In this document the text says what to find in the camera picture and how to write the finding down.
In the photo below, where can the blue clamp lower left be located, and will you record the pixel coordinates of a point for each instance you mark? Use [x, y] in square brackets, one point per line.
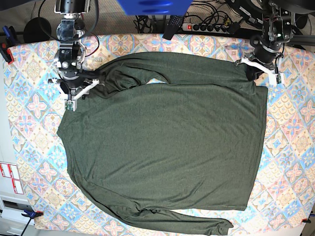
[31, 215]

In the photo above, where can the white power strip red switch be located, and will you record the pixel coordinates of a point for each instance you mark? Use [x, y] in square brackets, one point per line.
[204, 28]

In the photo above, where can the blue clamp upper left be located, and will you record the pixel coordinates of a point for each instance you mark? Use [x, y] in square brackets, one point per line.
[5, 47]

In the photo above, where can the patterned pastel tablecloth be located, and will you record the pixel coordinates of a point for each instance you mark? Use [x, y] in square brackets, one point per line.
[284, 191]

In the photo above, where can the red clamp lower right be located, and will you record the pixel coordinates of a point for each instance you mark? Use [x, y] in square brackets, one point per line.
[306, 221]

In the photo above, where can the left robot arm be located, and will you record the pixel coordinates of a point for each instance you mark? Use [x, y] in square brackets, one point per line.
[273, 17]

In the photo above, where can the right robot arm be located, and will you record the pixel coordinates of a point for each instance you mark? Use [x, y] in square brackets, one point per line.
[71, 53]

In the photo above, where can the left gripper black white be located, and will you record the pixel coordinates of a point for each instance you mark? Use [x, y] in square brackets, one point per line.
[264, 60]

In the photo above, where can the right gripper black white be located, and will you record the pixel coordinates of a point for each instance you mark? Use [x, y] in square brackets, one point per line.
[74, 85]

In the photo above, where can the black remote control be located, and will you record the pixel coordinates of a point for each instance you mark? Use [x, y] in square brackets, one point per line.
[175, 22]

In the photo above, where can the blue clamp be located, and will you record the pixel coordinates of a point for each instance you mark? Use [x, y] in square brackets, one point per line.
[31, 215]
[5, 47]

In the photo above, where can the black round stand base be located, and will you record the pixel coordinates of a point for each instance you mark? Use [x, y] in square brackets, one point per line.
[33, 33]

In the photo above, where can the red white labels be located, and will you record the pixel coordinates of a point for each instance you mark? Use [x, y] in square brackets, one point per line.
[10, 179]

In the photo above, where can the dark green long-sleeve shirt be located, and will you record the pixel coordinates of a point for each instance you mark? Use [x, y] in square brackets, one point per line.
[167, 131]

